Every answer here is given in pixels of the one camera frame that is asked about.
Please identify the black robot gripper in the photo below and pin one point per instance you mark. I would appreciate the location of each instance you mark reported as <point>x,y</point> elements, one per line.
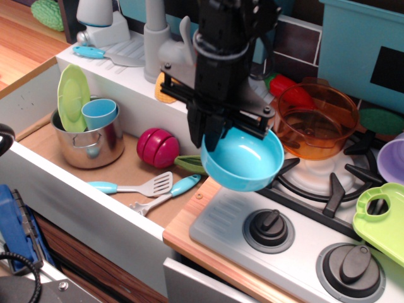
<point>217,92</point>

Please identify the light blue plastic bowl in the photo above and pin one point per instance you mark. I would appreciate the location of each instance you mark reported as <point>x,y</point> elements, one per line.
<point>243,162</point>

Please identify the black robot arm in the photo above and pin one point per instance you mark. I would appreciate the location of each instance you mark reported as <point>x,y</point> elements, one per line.
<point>227,22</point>

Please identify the purple plastic bowl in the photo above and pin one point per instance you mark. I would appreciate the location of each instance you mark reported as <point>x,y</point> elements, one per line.
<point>390,160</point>

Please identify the magenta toy beet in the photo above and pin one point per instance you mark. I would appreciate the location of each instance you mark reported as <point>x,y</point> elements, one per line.
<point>161,149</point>

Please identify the grey toy faucet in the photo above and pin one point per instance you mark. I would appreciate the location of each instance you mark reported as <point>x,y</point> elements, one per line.
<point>159,46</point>

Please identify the red toy chili pepper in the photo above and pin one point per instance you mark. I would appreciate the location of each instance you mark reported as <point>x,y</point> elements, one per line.
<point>281,86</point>

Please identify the orange transparent pot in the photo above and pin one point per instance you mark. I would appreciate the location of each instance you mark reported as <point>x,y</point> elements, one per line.
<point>316,134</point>

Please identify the light blue plastic cup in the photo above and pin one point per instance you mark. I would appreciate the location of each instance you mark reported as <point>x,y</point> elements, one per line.
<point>99,113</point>

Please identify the steel cooking pot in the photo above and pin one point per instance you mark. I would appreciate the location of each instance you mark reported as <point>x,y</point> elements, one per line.
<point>90,149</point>

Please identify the small black stove knob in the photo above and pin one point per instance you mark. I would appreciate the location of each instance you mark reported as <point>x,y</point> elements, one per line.
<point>268,231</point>

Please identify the green plastic plate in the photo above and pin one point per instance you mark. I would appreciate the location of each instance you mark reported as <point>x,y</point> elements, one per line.
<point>72,94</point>

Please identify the white toy mixer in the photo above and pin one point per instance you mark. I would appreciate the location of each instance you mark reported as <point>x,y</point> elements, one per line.
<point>104,26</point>

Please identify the black stove burner grate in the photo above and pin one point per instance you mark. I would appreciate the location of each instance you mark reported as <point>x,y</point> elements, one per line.
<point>320,196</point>

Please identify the light blue storage bin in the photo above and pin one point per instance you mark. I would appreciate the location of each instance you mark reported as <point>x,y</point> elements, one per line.
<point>361,52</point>

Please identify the green round scrub pad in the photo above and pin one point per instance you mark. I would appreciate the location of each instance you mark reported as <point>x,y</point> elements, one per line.
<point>381,121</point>

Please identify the green knitted toy vegetable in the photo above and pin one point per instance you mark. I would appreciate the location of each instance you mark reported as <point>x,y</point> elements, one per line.
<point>47,12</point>

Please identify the large black stove knob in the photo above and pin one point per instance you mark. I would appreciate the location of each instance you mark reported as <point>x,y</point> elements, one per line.
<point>350,273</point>

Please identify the green plastic cutting board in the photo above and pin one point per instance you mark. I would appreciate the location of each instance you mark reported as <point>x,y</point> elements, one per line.
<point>384,231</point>

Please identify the blue clamp device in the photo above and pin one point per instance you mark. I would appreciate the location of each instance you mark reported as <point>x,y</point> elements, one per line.
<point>20,230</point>

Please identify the blue handled toy spatula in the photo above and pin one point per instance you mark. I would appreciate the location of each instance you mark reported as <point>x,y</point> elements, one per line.
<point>156,186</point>

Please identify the blue handled toy fork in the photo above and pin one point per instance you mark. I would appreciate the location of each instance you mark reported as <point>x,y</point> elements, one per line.
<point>179,188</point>

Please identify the blue handled toy knife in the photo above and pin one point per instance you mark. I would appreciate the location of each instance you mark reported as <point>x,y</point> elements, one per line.
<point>95,53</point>

